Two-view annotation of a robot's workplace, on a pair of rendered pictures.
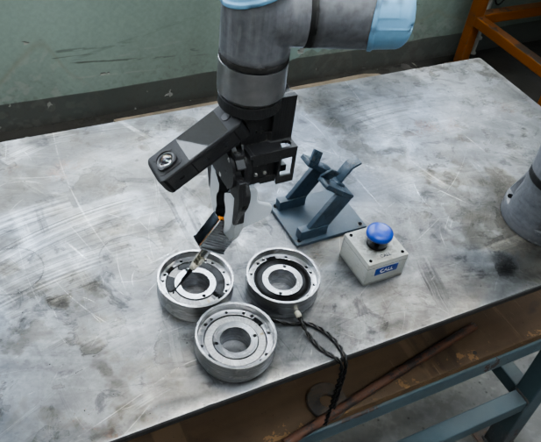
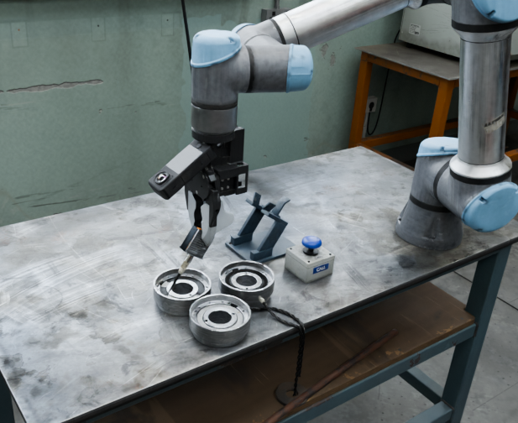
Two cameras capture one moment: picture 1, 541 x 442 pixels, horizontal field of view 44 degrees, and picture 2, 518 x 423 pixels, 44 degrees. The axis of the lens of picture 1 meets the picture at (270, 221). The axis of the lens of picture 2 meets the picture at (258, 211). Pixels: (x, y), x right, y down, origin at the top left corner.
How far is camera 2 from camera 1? 0.37 m
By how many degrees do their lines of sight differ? 17
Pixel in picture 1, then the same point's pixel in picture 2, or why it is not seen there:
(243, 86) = (211, 118)
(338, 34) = (267, 79)
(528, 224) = (416, 233)
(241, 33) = (207, 82)
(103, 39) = (55, 184)
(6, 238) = (28, 281)
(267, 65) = (225, 102)
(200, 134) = (183, 159)
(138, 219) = (128, 261)
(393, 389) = (342, 381)
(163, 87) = not seen: hidden behind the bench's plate
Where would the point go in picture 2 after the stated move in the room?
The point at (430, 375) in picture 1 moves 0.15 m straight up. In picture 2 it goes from (368, 368) to (379, 314)
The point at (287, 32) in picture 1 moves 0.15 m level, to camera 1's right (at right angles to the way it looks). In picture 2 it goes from (236, 80) to (332, 84)
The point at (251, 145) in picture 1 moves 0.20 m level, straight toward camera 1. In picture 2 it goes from (217, 166) to (226, 223)
